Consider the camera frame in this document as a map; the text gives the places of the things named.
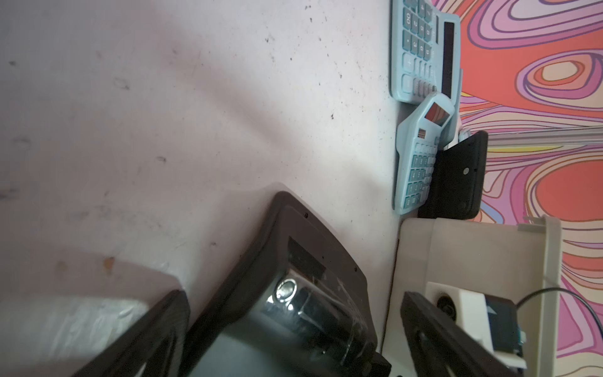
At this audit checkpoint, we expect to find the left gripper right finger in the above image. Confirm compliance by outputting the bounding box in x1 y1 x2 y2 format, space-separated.
400 292 517 377

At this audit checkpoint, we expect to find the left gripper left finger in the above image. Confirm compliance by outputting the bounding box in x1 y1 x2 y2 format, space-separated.
75 290 190 376

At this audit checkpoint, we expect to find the cream plastic storage box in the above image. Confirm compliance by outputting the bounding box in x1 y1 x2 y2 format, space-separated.
382 216 562 376

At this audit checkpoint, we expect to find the black calculator face down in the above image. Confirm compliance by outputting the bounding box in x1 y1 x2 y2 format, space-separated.
179 191 391 376

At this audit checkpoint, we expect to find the black calculator under pile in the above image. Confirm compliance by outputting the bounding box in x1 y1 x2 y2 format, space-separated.
418 131 488 220

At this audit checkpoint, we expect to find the small blue calculator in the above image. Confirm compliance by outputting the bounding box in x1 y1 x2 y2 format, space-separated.
394 93 455 215

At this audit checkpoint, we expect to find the blue calculator back left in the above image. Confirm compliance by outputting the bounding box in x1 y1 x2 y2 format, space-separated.
389 0 463 105

